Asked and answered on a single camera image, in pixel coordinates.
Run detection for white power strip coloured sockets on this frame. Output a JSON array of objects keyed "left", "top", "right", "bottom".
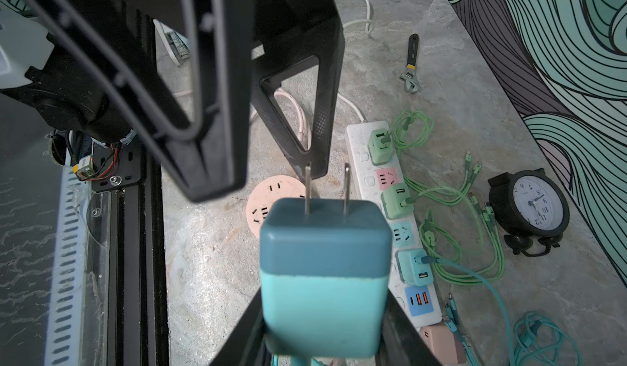
[{"left": 338, "top": 94, "right": 442, "bottom": 330}]

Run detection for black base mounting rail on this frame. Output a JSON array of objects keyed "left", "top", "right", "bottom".
[{"left": 87, "top": 140, "right": 170, "bottom": 365}]

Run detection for teal stapler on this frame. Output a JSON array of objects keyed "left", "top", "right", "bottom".
[{"left": 153, "top": 19, "right": 189, "bottom": 67}]

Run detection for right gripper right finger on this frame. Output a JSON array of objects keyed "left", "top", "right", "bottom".
[{"left": 377, "top": 290, "right": 441, "bottom": 366}]

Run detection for light green charger plug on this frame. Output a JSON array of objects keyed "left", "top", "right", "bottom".
[{"left": 368, "top": 111, "right": 434, "bottom": 165}]

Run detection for black pressure gauge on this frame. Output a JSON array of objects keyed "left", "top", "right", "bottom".
[{"left": 488, "top": 168, "right": 570, "bottom": 258}]

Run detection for black adjustable wrench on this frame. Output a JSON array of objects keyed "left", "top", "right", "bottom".
[{"left": 399, "top": 33, "right": 421, "bottom": 94}]

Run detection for pink charger plug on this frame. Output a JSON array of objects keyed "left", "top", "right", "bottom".
[{"left": 420, "top": 322, "right": 467, "bottom": 365}]

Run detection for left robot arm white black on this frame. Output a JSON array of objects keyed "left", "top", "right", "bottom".
[{"left": 1, "top": 0, "right": 345, "bottom": 202}]

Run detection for teal charger plug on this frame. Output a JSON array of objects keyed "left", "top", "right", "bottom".
[
  {"left": 395, "top": 247, "right": 584, "bottom": 366},
  {"left": 260, "top": 191, "right": 392, "bottom": 365}
]

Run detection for white slotted cable duct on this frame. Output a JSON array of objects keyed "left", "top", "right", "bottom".
[{"left": 44, "top": 166, "right": 88, "bottom": 365}]

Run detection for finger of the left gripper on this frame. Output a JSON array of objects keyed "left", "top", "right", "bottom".
[
  {"left": 251, "top": 0, "right": 345, "bottom": 179},
  {"left": 25, "top": 0, "right": 251, "bottom": 203}
]

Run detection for pink round socket with cable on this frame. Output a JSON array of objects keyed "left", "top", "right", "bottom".
[{"left": 170, "top": 88, "right": 314, "bottom": 240}]

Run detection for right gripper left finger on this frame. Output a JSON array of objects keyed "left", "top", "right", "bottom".
[{"left": 210, "top": 289, "right": 267, "bottom": 366}]

